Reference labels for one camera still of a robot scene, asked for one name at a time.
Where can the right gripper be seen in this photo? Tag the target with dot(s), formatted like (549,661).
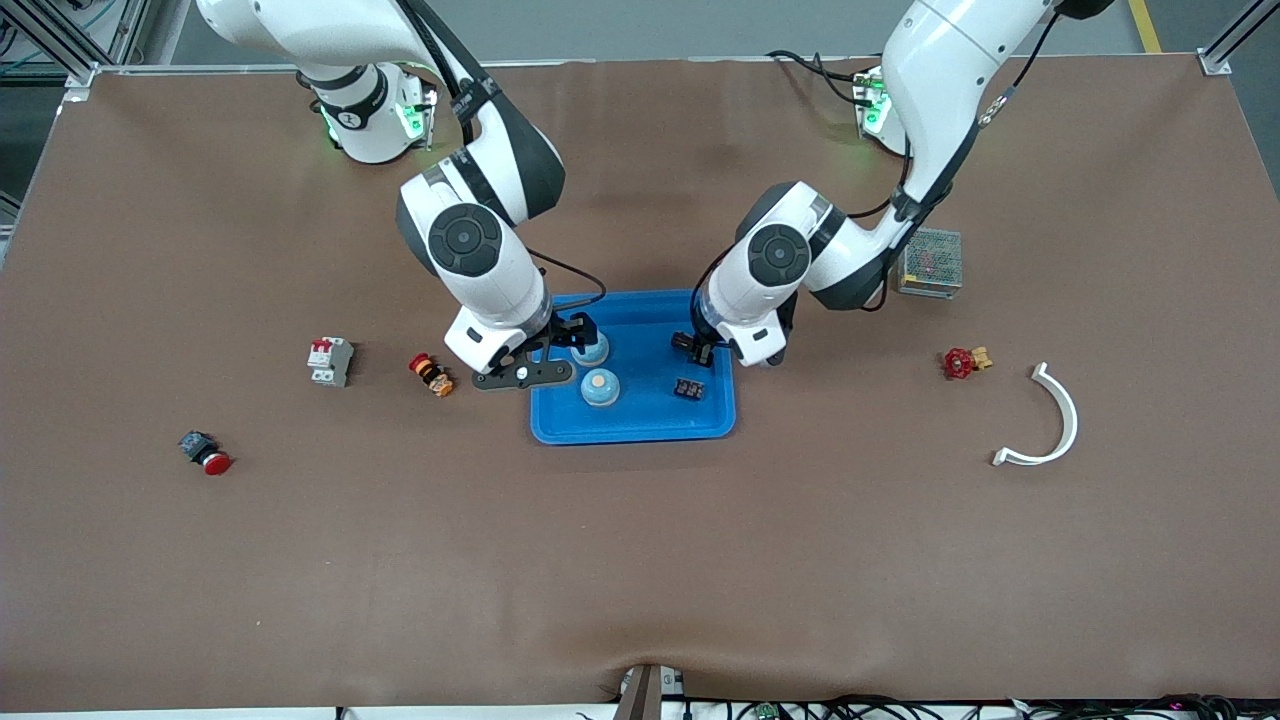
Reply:
(572,331)

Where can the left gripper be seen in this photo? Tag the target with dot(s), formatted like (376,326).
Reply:
(697,347)

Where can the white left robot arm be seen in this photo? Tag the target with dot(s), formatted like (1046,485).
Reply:
(940,80)

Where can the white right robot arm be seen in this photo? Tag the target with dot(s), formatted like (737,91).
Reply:
(490,280)

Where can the blue plastic tray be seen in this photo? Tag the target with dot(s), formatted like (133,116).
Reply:
(650,420)

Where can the brown table cover mat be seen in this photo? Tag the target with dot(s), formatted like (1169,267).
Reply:
(640,550)

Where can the metal mesh power supply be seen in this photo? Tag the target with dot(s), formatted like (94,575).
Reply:
(935,262)

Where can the brass valve red handwheel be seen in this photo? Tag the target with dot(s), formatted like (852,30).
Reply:
(958,363)

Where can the red mushroom push button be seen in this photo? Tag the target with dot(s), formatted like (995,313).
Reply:
(205,452)

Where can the yellow red emergency stop switch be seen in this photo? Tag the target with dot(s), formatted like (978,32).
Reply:
(431,375)

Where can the white circuit breaker red switch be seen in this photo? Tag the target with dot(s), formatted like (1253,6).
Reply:
(330,362)

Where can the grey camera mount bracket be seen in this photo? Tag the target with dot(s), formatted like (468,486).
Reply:
(645,695)

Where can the white curved plastic bracket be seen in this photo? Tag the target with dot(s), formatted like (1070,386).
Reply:
(1073,420)

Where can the aluminium frame post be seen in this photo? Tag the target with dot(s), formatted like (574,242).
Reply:
(1212,62)
(82,80)

